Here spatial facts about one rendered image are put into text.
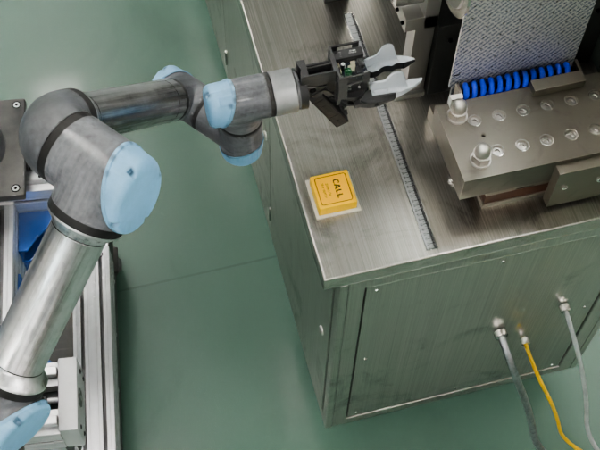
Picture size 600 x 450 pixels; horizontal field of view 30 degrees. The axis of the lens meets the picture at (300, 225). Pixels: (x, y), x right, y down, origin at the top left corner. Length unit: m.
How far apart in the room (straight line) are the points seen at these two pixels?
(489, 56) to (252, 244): 1.19
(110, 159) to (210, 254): 1.44
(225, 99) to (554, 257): 0.72
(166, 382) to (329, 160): 0.98
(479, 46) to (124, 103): 0.61
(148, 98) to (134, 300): 1.17
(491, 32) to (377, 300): 0.53
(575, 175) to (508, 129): 0.14
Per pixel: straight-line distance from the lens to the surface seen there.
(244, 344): 2.85
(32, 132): 1.62
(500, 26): 1.91
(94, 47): 3.38
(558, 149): 1.96
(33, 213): 2.29
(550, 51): 2.03
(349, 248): 1.96
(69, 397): 2.01
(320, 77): 1.83
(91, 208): 1.57
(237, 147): 1.91
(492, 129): 1.96
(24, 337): 1.69
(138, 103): 1.81
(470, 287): 2.15
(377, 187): 2.02
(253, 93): 1.83
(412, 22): 1.95
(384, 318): 2.16
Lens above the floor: 2.63
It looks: 61 degrees down
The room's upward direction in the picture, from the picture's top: 2 degrees clockwise
